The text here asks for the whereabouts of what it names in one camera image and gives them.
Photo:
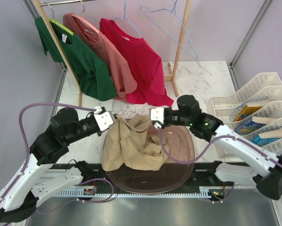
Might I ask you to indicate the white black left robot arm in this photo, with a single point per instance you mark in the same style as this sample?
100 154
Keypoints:
20 198

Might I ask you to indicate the blue book lower slot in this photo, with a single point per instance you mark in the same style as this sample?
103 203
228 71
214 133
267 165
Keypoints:
265 138

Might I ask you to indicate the light blue wire hanger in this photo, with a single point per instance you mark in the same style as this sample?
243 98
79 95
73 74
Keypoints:
172 22

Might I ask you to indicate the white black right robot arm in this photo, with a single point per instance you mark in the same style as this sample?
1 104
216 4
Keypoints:
264 168

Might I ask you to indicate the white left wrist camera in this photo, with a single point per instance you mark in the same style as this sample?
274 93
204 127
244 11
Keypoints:
104 120

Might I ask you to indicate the red t shirt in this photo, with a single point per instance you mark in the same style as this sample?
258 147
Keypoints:
144 63

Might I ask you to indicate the green t shirt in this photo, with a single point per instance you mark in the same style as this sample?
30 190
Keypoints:
91 72

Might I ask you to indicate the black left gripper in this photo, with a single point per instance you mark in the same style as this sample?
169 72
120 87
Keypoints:
92 114

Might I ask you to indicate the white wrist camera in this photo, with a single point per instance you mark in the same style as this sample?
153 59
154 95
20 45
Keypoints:
104 120
157 115

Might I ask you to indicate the salmon pink t shirt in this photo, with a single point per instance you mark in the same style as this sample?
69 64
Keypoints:
117 65

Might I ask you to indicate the wooden clothes rack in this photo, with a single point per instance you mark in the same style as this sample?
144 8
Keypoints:
39 8

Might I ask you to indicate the blue yellow book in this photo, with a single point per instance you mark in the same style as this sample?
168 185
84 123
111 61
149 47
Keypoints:
250 108

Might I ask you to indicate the beige t shirt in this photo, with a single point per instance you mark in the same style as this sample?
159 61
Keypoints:
128 142

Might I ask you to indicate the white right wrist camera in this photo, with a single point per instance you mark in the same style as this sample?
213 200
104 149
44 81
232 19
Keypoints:
157 115

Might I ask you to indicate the pink translucent plastic tub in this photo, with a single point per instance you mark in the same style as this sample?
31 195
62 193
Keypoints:
177 144

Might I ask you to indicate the white perforated file organizer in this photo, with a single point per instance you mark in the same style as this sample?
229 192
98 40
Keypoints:
264 86

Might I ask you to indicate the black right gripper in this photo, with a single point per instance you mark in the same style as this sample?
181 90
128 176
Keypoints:
165 125

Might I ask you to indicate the blue hanger under red shirt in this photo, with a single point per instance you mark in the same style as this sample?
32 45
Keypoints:
125 18

